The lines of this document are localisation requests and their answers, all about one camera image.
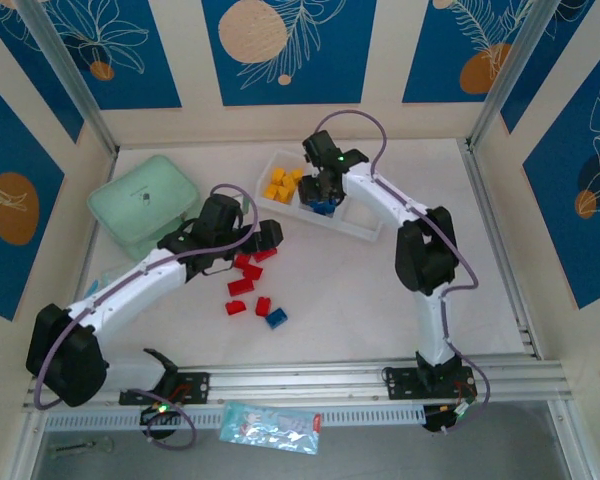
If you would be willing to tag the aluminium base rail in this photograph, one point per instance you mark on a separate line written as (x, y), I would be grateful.
(300, 382)

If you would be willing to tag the black mounting plate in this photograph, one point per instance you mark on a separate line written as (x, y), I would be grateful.
(200, 387)
(400, 382)

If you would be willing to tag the white three-compartment tray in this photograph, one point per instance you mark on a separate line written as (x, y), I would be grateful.
(362, 227)

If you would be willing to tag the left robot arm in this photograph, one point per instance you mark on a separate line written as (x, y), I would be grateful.
(65, 365)

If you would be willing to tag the red rounded lego brick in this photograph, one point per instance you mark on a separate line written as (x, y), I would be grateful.
(235, 307)

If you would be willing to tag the red small lego brick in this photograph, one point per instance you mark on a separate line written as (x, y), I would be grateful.
(263, 305)

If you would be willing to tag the mint green container lid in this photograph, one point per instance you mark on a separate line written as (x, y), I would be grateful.
(140, 195)

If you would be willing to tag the aluminium side rail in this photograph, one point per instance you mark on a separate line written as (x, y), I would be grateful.
(109, 170)
(475, 170)

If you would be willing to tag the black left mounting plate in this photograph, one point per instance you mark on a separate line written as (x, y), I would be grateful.
(200, 387)

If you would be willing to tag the blue white plastic packet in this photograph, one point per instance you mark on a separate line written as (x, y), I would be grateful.
(270, 427)

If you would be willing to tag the aluminium frame post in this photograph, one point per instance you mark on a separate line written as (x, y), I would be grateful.
(66, 70)
(510, 70)

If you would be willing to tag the yellow rounded lego brick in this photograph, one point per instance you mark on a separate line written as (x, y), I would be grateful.
(287, 186)

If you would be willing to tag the yellow long lego brick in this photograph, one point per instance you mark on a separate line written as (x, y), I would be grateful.
(284, 198)
(271, 191)

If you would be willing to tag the red long lego brick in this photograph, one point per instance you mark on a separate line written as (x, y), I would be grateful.
(240, 286)
(253, 271)
(265, 255)

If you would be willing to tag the yellow small lego brick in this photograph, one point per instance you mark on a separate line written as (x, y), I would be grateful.
(296, 175)

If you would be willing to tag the yellow narrow lego brick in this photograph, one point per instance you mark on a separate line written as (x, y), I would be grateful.
(277, 175)

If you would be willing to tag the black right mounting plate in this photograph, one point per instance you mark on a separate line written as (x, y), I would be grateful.
(400, 382)

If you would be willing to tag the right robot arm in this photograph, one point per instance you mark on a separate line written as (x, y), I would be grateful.
(425, 255)

